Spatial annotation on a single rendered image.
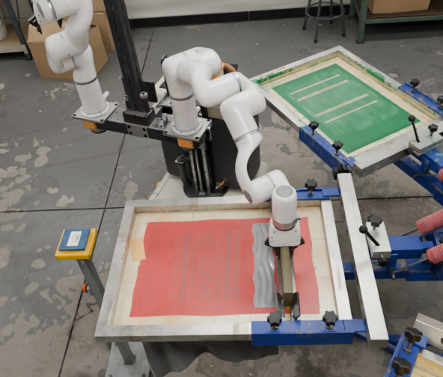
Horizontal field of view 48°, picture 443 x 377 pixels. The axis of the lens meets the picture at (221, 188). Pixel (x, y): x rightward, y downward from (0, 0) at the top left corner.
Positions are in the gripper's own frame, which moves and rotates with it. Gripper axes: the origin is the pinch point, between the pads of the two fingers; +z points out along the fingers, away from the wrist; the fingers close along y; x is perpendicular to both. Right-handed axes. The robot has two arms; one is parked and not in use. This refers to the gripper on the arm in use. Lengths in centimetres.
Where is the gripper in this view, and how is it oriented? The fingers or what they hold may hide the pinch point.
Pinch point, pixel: (284, 252)
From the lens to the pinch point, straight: 167.9
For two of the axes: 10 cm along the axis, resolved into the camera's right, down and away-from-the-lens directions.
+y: -10.0, 0.4, 0.8
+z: 0.9, 7.2, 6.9
